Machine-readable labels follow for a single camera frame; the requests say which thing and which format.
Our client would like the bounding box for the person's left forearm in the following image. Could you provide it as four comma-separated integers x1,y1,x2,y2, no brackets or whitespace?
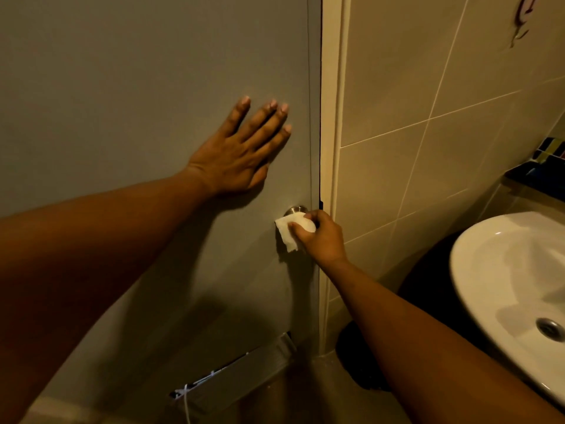
0,168,213,424

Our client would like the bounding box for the cream door frame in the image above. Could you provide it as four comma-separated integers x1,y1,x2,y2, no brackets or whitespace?
317,0,352,356

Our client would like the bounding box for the black waste bin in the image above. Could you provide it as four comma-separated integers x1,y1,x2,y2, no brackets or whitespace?
335,231,491,392

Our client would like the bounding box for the grey door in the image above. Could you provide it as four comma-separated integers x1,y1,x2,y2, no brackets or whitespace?
0,0,322,424

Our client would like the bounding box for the white string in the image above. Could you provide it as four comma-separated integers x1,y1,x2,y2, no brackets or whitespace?
175,371,221,424

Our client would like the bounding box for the dark ledge with colourful tiles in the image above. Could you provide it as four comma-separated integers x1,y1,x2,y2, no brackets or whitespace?
504,137,565,204

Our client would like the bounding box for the metal door vent plate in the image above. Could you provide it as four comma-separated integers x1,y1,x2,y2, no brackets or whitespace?
169,333,298,415

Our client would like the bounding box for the white tissue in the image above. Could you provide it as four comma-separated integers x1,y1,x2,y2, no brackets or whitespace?
275,212,317,253

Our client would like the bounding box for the white ceramic sink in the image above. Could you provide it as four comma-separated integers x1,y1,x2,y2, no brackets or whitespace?
449,211,565,408

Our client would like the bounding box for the person's right hand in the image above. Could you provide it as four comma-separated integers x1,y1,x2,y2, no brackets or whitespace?
289,209,349,271

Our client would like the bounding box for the metal sink drain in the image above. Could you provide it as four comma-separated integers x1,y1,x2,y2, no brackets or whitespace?
535,318,565,343

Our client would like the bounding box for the purple wall hook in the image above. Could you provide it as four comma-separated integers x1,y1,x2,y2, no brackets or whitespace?
510,0,539,49

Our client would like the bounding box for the person's left hand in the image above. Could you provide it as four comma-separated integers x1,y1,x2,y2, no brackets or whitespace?
185,96,293,198

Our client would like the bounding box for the person's right forearm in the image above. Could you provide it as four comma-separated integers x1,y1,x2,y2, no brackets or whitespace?
316,258,565,424

